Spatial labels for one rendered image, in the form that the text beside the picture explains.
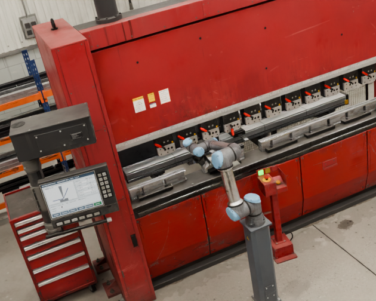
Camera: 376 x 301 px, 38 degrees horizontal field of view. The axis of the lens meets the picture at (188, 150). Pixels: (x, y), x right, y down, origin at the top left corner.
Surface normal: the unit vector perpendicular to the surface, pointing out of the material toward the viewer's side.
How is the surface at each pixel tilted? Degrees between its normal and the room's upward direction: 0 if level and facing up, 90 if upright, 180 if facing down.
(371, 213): 0
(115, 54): 90
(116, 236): 90
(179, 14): 90
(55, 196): 90
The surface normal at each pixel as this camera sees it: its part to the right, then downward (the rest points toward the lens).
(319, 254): -0.17, -0.87
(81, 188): 0.23, 0.42
